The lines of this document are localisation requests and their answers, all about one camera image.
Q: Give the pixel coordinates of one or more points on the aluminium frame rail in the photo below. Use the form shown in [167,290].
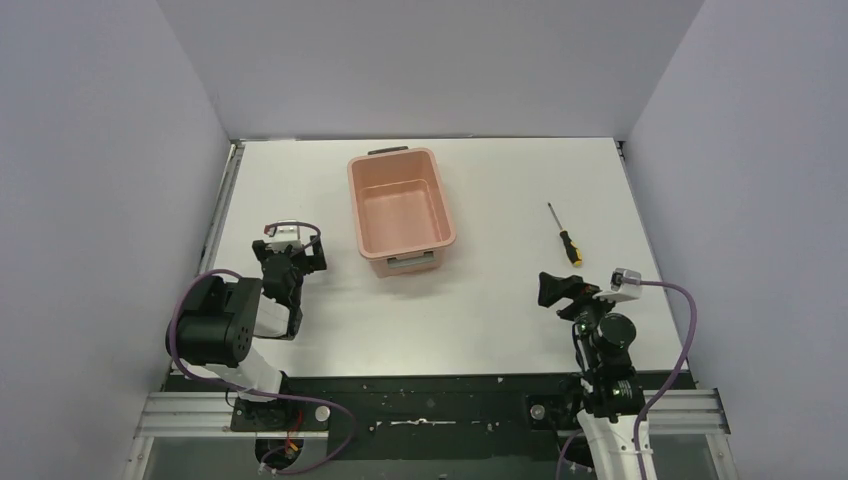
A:
[208,415]

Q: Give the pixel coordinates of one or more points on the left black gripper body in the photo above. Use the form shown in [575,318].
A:
[291,253]

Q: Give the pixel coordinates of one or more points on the black yellow screwdriver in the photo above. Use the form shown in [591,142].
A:
[572,250]

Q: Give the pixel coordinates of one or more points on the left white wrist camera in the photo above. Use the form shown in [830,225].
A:
[279,238]

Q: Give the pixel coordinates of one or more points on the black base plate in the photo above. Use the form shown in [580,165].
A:
[537,407]

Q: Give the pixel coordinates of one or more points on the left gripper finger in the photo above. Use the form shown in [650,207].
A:
[260,250]
[316,260]

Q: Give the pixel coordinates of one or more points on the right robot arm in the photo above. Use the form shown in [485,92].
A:
[609,406]

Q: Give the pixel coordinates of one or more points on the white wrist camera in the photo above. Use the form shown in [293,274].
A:
[279,238]
[625,286]

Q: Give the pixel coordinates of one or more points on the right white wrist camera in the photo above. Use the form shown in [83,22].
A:
[625,286]

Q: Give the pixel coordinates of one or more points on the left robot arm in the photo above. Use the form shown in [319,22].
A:
[210,337]

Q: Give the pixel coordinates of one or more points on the pink plastic bin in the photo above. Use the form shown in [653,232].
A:
[402,217]

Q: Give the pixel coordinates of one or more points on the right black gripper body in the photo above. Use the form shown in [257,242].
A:
[577,299]

